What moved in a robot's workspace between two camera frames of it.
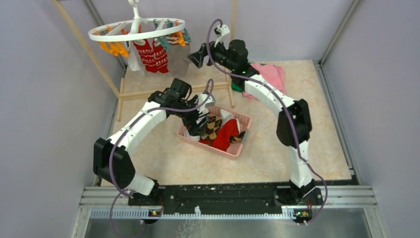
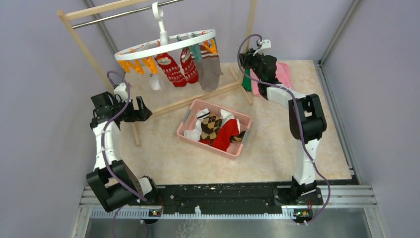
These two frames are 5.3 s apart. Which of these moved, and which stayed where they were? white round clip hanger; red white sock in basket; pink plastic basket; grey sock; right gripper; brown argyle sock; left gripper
Moved: left gripper; white round clip hanger; grey sock; right gripper
Stayed: pink plastic basket; red white sock in basket; brown argyle sock
